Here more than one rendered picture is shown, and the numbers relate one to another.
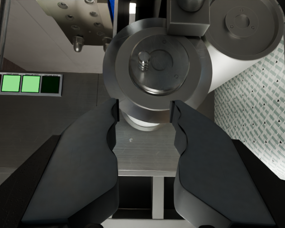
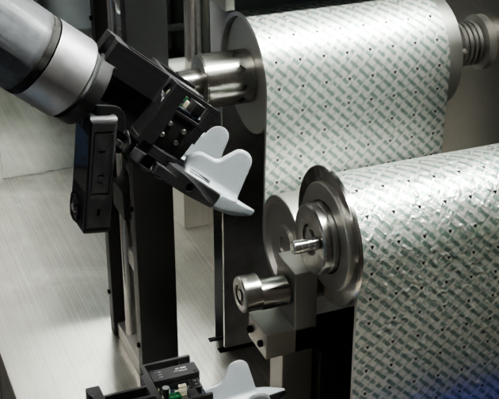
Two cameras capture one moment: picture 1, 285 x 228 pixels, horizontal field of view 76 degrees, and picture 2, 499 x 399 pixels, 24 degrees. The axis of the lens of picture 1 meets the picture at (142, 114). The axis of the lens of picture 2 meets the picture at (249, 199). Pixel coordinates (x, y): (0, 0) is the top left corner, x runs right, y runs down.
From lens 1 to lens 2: 1.05 m
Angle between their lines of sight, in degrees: 66
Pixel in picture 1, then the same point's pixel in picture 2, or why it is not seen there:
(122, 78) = (344, 243)
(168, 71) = (308, 226)
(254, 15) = (276, 246)
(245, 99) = (340, 142)
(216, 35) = not seen: hidden behind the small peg
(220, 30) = not seen: hidden behind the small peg
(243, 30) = (283, 235)
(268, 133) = (297, 97)
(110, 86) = (354, 241)
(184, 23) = (289, 266)
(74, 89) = not seen: outside the picture
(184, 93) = (310, 191)
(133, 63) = (322, 251)
